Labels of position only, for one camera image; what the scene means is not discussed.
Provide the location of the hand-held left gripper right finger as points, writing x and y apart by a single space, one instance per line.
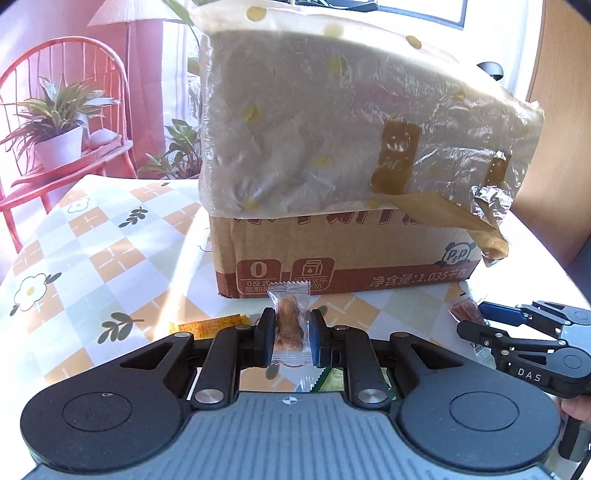
316 339

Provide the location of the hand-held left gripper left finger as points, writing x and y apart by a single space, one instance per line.
267 339

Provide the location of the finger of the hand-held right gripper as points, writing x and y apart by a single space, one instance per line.
480 334
501 313

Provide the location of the clear packet with brown snack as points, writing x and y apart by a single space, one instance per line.
288 318

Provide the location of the red-brown snack packet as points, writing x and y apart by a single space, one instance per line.
464 308

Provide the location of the brown cardboard box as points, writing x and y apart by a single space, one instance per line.
369 249

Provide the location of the clear dotted plastic bag liner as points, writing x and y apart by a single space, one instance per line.
300 115

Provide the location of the person's right hand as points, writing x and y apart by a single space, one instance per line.
577 408

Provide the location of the green snack packet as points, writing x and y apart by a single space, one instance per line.
333 379

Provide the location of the yellow snack packet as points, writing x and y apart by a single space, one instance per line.
207 328

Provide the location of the checkered floral tablecloth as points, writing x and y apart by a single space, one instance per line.
92 258

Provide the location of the wooden board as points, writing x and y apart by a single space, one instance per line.
563 55

